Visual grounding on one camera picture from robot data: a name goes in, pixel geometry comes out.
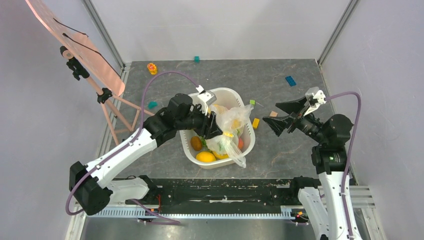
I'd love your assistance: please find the yellow block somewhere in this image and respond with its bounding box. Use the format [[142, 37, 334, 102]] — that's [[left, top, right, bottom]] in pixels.
[[252, 118, 260, 129]]

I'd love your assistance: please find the orange peach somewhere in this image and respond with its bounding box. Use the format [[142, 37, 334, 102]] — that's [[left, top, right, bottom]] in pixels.
[[237, 137, 244, 150]]

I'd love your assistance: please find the black cord on board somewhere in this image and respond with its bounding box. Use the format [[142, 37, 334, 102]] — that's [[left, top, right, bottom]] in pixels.
[[52, 17, 121, 79]]

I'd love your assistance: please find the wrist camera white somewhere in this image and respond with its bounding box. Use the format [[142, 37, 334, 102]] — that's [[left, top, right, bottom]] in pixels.
[[193, 85, 217, 116], [303, 87, 327, 116]]

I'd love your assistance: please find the clear plastic bag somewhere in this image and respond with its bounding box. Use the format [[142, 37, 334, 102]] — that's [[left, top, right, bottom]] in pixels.
[[205, 104, 254, 168]]

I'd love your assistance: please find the teal toy piece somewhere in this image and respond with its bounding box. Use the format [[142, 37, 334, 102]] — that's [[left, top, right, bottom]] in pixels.
[[147, 101, 158, 110]]

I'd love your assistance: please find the pink perforated board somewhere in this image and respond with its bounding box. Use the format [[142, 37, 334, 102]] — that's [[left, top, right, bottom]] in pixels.
[[26, 0, 126, 96]]

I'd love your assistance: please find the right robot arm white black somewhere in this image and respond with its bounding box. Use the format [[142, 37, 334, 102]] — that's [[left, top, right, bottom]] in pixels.
[[263, 96, 362, 240]]

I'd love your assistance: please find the yellow lemon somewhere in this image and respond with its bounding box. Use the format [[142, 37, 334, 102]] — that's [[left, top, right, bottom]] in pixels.
[[195, 151, 217, 163]]

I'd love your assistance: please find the yellow mango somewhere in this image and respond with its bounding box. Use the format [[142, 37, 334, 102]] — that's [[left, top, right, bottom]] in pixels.
[[212, 151, 229, 160]]

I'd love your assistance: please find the blue lego brick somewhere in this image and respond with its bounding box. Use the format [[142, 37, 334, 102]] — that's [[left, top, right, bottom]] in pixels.
[[285, 76, 297, 87]]

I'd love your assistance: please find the white plastic basket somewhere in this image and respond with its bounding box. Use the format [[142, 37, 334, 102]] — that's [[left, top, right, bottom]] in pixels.
[[180, 87, 256, 169]]

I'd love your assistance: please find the pink tripod stand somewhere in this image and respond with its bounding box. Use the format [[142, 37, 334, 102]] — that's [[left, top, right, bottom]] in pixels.
[[60, 46, 154, 145]]

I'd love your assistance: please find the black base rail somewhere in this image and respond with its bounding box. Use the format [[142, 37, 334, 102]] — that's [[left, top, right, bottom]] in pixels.
[[125, 175, 357, 215]]

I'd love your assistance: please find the brown kiwi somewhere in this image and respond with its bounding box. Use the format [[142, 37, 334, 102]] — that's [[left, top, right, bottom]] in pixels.
[[190, 136, 203, 151]]

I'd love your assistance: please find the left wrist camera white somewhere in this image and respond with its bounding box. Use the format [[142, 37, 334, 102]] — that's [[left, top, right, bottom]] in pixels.
[[193, 85, 217, 116]]

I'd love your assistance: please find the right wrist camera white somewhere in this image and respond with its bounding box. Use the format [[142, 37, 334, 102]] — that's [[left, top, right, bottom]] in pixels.
[[303, 87, 327, 116]]

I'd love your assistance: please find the orange yellow toy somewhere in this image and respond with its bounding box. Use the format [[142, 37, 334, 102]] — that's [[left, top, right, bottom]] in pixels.
[[146, 62, 158, 75]]

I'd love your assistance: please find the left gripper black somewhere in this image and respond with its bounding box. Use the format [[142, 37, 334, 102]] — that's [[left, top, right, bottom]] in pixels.
[[175, 102, 223, 140]]

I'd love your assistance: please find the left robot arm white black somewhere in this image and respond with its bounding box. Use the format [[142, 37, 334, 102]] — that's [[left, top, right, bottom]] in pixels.
[[66, 91, 223, 216]]

